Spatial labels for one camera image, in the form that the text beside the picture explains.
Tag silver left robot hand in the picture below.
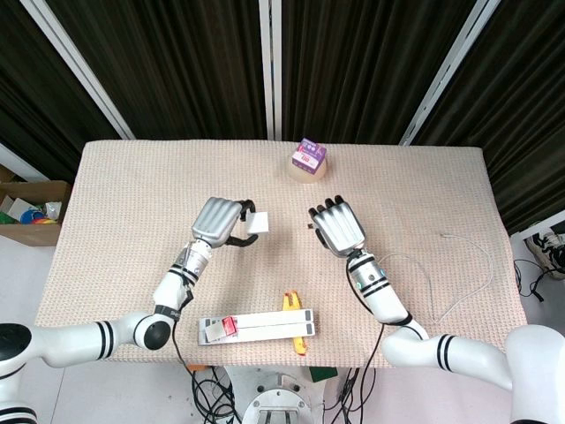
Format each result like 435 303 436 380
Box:
191 197 260 249

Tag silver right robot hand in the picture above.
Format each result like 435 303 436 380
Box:
307 195 368 259

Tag small white cube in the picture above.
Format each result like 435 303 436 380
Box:
245 211 271 236

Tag white cable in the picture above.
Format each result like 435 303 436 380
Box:
378 232 494 328

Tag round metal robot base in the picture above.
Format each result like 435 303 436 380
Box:
227 366 326 424

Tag beige woven table cloth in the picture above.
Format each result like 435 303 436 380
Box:
34 140 527 368

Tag purple printed small box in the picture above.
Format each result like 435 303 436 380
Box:
290 138 328 174

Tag red and silver packet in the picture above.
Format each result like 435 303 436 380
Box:
205 316 239 342

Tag long white box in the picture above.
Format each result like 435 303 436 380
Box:
197 322 316 346
199 308 315 330

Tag green block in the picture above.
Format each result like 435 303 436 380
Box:
308 367 339 383

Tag black curtain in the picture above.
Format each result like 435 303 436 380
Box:
0 0 565 235

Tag cardboard box with clutter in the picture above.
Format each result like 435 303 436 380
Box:
0 163 72 247

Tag black and white sneaker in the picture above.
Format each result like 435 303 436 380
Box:
524 222 565 280

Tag white frame post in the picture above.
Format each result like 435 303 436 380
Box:
19 0 136 141
398 0 500 147
259 0 283 141

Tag black floor cables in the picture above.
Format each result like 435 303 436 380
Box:
171 260 242 424

